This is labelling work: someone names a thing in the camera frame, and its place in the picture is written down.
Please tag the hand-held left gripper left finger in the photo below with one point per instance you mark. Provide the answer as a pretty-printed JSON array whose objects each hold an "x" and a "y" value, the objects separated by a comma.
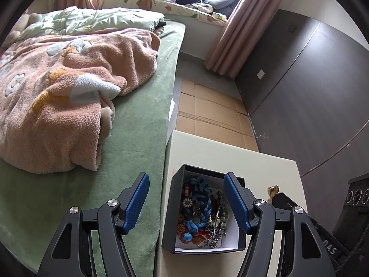
[{"x": 135, "y": 202}]

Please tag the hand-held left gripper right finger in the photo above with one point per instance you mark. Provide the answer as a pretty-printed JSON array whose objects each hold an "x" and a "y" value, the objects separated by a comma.
[{"x": 236, "y": 202}]

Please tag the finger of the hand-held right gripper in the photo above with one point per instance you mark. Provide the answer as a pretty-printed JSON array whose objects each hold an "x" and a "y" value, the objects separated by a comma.
[{"x": 282, "y": 200}]

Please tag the gold pendant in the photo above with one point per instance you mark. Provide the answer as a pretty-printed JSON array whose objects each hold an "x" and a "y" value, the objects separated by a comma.
[{"x": 272, "y": 193}]

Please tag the black jewelry box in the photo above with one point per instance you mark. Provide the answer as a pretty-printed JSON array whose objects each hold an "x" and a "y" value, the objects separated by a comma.
[{"x": 170, "y": 207}]

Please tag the black speaker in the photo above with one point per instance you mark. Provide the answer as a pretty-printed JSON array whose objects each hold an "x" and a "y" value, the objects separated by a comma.
[{"x": 354, "y": 199}]

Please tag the green bedsheet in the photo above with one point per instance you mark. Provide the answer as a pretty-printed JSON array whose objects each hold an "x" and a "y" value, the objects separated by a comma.
[{"x": 138, "y": 127}]

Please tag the flattened cardboard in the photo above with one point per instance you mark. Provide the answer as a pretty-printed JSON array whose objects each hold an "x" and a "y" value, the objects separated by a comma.
[{"x": 207, "y": 112}]

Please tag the pink fleece blanket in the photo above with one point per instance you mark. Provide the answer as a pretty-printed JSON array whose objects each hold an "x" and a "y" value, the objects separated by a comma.
[{"x": 57, "y": 106}]

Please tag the light green quilt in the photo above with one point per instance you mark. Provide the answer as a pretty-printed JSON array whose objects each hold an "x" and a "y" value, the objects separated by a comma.
[{"x": 86, "y": 20}]

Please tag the patterned cushion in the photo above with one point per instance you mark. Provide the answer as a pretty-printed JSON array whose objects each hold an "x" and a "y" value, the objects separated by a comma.
[{"x": 150, "y": 4}]

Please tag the grey pillow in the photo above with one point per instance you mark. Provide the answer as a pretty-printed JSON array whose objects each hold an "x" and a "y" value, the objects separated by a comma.
[{"x": 224, "y": 3}]

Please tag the beige plush toy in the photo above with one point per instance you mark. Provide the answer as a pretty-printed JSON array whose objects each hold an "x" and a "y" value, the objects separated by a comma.
[{"x": 23, "y": 26}]

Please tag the white wall socket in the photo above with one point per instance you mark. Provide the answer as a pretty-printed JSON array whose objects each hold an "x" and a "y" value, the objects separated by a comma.
[{"x": 260, "y": 74}]

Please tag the dark wall switch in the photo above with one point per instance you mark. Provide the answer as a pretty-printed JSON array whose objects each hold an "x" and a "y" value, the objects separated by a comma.
[{"x": 292, "y": 28}]

